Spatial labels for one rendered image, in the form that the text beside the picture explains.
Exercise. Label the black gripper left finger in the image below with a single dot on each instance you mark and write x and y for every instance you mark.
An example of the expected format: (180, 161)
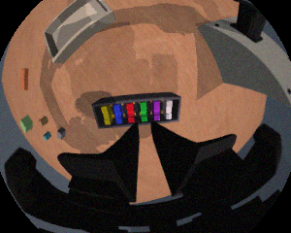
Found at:
(119, 163)

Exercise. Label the small teal block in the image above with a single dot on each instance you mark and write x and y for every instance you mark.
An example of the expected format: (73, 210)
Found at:
(47, 135)

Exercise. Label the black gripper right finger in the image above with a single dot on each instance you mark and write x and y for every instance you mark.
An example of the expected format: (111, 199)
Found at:
(180, 157)

